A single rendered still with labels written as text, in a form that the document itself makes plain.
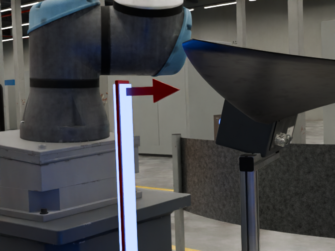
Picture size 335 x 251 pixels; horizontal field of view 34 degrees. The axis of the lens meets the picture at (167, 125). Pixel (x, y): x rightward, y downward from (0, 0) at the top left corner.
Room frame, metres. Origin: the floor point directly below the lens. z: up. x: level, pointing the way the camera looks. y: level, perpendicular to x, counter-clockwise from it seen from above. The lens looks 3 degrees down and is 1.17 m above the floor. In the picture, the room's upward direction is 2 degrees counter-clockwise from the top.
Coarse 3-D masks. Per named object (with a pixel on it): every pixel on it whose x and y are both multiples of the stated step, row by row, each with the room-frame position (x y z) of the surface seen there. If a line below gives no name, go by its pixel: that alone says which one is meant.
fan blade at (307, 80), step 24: (192, 48) 0.44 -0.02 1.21; (216, 48) 0.43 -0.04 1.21; (240, 48) 0.42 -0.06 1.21; (216, 72) 0.49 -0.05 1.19; (240, 72) 0.48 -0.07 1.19; (264, 72) 0.47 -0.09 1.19; (288, 72) 0.47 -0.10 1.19; (312, 72) 0.46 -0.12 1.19; (240, 96) 0.55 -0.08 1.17; (264, 96) 0.55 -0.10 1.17; (288, 96) 0.55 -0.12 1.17; (312, 96) 0.54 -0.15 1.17; (264, 120) 0.61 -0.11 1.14
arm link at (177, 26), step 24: (120, 0) 0.87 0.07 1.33; (144, 0) 0.86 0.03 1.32; (168, 0) 0.87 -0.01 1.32; (120, 24) 0.88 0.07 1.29; (144, 24) 0.87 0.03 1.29; (168, 24) 0.88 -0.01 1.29; (120, 48) 0.88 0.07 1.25; (144, 48) 0.88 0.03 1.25; (168, 48) 0.89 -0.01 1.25; (120, 72) 0.91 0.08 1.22; (144, 72) 0.92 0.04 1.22; (168, 72) 0.92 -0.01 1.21
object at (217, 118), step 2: (214, 116) 7.54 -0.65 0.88; (216, 116) 7.52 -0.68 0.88; (218, 116) 7.50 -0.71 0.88; (220, 116) 7.48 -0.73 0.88; (214, 118) 7.54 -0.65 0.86; (216, 118) 7.52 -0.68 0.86; (218, 118) 7.50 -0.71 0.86; (214, 120) 7.54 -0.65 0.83; (216, 120) 7.52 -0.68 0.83; (218, 120) 7.50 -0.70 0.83; (214, 122) 7.54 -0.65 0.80; (216, 122) 7.52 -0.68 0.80; (218, 122) 7.50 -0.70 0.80; (214, 124) 7.54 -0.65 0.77; (216, 124) 7.52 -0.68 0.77; (218, 124) 7.50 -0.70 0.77; (214, 126) 7.54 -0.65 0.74; (216, 126) 7.52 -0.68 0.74; (214, 128) 7.54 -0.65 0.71; (216, 128) 7.52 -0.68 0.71; (214, 130) 7.54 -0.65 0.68; (216, 130) 7.52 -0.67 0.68; (214, 132) 7.54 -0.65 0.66; (216, 132) 7.52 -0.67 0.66; (214, 134) 7.54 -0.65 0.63; (216, 134) 7.52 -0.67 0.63; (214, 136) 7.54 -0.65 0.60; (214, 138) 7.54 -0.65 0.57
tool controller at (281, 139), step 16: (224, 112) 1.11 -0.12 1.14; (240, 112) 1.10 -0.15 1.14; (224, 128) 1.11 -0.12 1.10; (240, 128) 1.10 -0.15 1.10; (256, 128) 1.08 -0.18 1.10; (272, 128) 1.07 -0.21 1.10; (288, 128) 1.22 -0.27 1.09; (224, 144) 1.11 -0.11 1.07; (240, 144) 1.10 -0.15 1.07; (256, 144) 1.08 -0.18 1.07; (272, 144) 1.09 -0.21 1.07; (288, 144) 1.29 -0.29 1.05
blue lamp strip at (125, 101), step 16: (128, 96) 0.56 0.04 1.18; (128, 112) 0.56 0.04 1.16; (128, 128) 0.56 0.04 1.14; (128, 144) 0.55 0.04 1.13; (128, 160) 0.55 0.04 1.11; (128, 176) 0.55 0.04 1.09; (128, 192) 0.55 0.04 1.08; (128, 208) 0.55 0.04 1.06; (128, 224) 0.55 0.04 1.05; (128, 240) 0.55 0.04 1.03
